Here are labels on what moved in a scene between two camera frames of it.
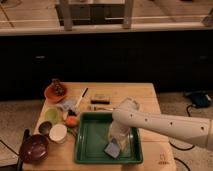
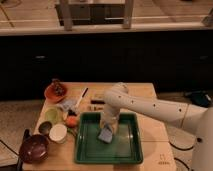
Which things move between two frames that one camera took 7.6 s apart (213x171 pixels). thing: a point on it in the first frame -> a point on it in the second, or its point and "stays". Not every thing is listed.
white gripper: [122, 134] -> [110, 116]
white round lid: [58, 133] stays
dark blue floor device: [200, 100] stays
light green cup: [51, 115] stays
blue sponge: [113, 149] -> [106, 134]
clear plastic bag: [69, 104] stays
